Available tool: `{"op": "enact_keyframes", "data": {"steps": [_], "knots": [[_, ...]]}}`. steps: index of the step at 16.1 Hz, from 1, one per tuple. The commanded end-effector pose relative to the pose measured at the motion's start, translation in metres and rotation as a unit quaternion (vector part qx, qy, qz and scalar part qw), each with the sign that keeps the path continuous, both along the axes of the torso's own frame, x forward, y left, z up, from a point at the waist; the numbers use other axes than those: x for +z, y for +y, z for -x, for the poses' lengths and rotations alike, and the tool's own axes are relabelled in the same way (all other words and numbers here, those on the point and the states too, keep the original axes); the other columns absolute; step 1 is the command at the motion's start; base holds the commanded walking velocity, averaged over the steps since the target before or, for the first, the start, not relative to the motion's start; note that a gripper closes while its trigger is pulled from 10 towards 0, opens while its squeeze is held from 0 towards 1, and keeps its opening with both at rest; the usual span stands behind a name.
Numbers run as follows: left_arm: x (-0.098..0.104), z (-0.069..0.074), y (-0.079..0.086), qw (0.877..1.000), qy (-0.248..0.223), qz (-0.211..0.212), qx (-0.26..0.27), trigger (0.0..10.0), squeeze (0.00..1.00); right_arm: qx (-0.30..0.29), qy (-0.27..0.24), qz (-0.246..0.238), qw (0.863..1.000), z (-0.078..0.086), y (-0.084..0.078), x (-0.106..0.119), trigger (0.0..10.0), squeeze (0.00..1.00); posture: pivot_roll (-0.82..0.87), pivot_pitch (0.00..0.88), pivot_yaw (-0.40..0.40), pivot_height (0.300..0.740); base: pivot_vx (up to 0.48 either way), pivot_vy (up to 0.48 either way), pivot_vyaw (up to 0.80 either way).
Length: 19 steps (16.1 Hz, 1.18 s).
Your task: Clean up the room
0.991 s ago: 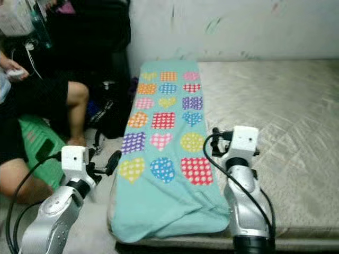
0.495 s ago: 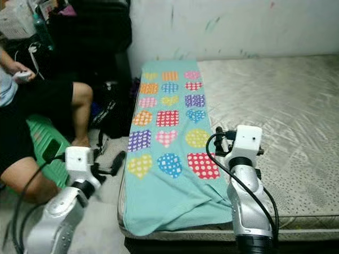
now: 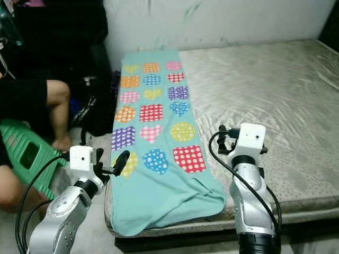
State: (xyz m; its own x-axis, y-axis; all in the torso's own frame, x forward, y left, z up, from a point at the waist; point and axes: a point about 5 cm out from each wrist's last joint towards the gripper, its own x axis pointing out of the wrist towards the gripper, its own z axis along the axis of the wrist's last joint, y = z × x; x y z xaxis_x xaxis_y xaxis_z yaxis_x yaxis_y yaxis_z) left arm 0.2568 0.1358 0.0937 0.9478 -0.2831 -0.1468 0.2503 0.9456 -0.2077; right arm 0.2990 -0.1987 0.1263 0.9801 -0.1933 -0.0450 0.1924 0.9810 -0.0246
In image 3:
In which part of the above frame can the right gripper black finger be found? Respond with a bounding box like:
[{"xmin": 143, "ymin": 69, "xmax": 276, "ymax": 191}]
[{"xmin": 218, "ymin": 124, "xmax": 231, "ymax": 154}]

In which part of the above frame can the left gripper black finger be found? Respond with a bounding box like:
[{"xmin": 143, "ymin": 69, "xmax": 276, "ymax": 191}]
[{"xmin": 113, "ymin": 150, "xmax": 131, "ymax": 176}]

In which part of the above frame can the teal blanket with coloured shapes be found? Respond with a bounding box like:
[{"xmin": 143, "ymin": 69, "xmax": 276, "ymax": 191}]
[{"xmin": 110, "ymin": 50, "xmax": 227, "ymax": 238}]

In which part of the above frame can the grey quilted mattress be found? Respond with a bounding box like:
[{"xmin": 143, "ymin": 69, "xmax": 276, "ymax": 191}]
[{"xmin": 102, "ymin": 39, "xmax": 339, "ymax": 240}]

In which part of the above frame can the black backpack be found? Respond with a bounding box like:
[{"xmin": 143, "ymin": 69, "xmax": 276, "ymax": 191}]
[{"xmin": 70, "ymin": 76, "xmax": 118, "ymax": 146}]

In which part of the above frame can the blue fabric bag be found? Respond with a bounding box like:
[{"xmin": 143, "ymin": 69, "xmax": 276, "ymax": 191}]
[{"xmin": 68, "ymin": 98, "xmax": 83, "ymax": 117}]

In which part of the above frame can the green plastic stool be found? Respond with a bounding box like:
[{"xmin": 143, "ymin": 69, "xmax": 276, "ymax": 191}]
[{"xmin": 0, "ymin": 117, "xmax": 65, "ymax": 200}]

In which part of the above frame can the dark bed base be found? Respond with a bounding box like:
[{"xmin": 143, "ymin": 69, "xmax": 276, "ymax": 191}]
[{"xmin": 114, "ymin": 222, "xmax": 339, "ymax": 253}]

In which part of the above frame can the person in black shorts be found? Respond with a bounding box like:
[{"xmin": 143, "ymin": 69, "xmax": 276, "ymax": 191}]
[{"xmin": 0, "ymin": 73, "xmax": 72, "ymax": 213}]

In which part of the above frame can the black tufted headboard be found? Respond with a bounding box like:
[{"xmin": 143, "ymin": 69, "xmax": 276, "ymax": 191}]
[{"xmin": 318, "ymin": 12, "xmax": 339, "ymax": 55}]

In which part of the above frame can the teal plastic bottle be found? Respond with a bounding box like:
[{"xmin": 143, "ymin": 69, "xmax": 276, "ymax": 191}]
[{"xmin": 0, "ymin": 6, "xmax": 23, "ymax": 47}]

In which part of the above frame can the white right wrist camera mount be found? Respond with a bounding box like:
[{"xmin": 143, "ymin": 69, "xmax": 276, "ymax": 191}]
[{"xmin": 237, "ymin": 122, "xmax": 267, "ymax": 160}]

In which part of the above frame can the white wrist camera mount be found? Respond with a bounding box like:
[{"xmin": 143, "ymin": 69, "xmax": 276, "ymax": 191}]
[
  {"xmin": 237, "ymin": 122, "xmax": 267, "ymax": 160},
  {"xmin": 68, "ymin": 145, "xmax": 96, "ymax": 182}
]

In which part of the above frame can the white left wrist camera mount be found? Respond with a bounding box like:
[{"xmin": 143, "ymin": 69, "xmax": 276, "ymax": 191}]
[{"xmin": 68, "ymin": 145, "xmax": 96, "ymax": 182}]

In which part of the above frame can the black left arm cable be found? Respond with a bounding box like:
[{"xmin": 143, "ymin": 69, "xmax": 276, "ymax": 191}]
[{"xmin": 14, "ymin": 152, "xmax": 73, "ymax": 254}]

